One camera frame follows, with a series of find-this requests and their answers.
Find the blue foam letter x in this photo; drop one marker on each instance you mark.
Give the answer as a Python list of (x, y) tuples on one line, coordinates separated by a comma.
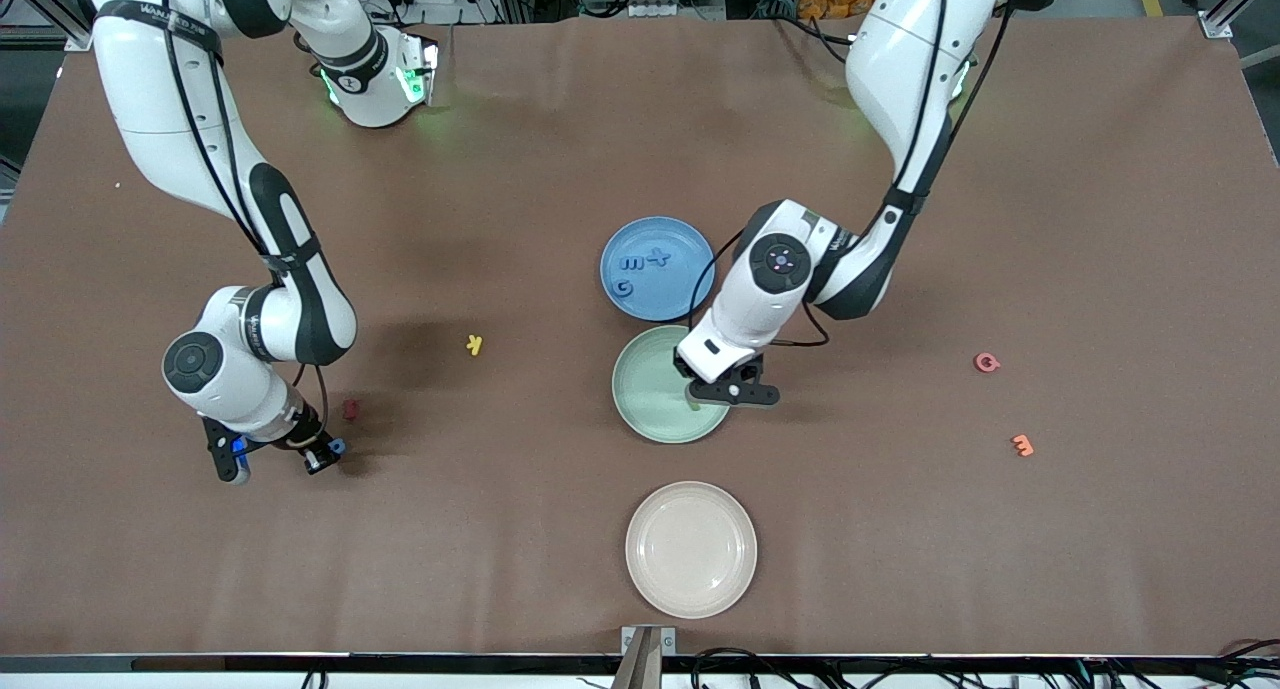
[(657, 259)]

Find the blue foam letter m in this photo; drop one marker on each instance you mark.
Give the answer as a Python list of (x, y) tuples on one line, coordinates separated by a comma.
[(632, 262)]

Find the pink round plate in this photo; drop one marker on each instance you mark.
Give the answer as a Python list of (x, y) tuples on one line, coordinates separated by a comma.
[(690, 549)]

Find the metal table edge bracket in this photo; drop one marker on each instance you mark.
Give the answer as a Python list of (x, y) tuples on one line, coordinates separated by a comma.
[(648, 641)]

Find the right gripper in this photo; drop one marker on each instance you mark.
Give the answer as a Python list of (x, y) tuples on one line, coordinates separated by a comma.
[(308, 439)]

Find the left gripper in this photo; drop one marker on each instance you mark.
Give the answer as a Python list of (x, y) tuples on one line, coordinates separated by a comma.
[(680, 368)]

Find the orange foam letter m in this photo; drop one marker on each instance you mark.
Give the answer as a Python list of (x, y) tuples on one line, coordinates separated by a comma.
[(1022, 445)]

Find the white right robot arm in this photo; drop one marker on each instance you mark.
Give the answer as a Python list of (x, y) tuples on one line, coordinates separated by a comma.
[(300, 299)]

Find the green round plate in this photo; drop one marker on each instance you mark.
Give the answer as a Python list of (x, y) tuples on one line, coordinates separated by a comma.
[(645, 399)]

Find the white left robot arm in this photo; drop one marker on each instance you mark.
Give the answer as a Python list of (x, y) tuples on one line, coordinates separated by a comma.
[(760, 299)]

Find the red foam letter G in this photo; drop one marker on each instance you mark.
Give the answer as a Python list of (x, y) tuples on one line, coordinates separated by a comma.
[(981, 362)]

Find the blue round plate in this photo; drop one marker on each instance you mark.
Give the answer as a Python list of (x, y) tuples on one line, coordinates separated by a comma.
[(650, 239)]

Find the aluminium frame profile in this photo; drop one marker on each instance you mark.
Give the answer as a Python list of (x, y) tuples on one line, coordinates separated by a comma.
[(40, 19), (1225, 9)]

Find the blue foam letter G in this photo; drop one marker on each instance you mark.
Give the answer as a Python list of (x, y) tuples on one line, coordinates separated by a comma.
[(616, 289)]

